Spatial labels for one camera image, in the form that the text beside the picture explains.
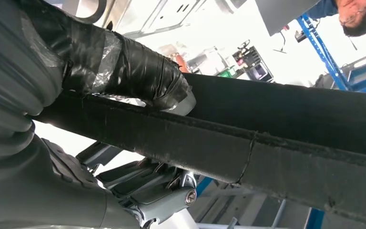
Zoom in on person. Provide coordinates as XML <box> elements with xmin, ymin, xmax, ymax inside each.
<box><xmin>306</xmin><ymin>0</ymin><xmax>366</xmax><ymax>38</ymax></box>

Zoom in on black film wrapped robot part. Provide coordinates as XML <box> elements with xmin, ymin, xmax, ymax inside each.
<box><xmin>19</xmin><ymin>0</ymin><xmax>197</xmax><ymax>116</ymax></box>

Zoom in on blue metal shelf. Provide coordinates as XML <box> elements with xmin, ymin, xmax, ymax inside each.
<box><xmin>296</xmin><ymin>14</ymin><xmax>366</xmax><ymax>94</ymax></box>

